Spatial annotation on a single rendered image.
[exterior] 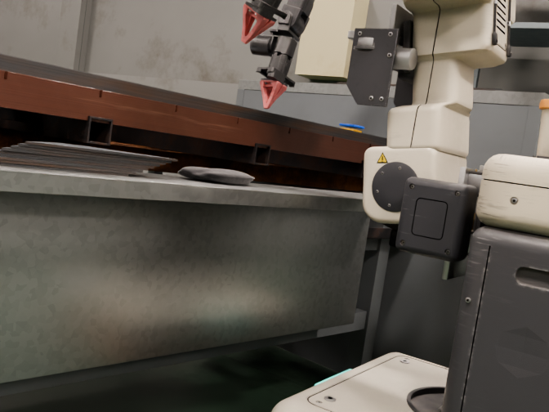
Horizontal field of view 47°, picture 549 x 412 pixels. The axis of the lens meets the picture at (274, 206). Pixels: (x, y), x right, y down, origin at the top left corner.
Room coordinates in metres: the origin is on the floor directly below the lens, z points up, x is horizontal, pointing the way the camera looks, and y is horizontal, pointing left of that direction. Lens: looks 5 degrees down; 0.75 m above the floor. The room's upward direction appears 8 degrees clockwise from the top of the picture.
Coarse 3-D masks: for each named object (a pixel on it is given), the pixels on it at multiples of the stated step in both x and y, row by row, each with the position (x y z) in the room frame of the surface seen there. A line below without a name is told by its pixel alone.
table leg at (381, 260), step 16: (384, 240) 2.08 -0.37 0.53; (368, 256) 2.09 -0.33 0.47; (384, 256) 2.09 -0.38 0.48; (368, 272) 2.08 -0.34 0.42; (384, 272) 2.11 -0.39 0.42; (368, 288) 2.08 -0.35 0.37; (368, 304) 2.07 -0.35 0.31; (368, 320) 2.07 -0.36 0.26; (352, 336) 2.10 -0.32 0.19; (368, 336) 2.08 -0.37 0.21; (352, 352) 2.09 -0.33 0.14; (368, 352) 2.09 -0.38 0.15; (352, 368) 2.09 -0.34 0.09
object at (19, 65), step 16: (0, 64) 1.10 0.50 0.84; (16, 64) 1.12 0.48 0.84; (32, 64) 1.14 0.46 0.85; (64, 80) 1.19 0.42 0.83; (80, 80) 1.21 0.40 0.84; (96, 80) 1.24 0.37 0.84; (112, 80) 1.26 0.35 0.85; (144, 96) 1.32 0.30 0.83; (160, 96) 1.35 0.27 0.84; (176, 96) 1.38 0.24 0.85; (192, 96) 1.42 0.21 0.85; (224, 112) 1.49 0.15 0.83; (240, 112) 1.53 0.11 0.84; (256, 112) 1.57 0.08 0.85; (304, 128) 1.71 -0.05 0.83; (320, 128) 1.76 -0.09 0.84; (336, 128) 1.81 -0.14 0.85; (384, 144) 2.00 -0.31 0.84
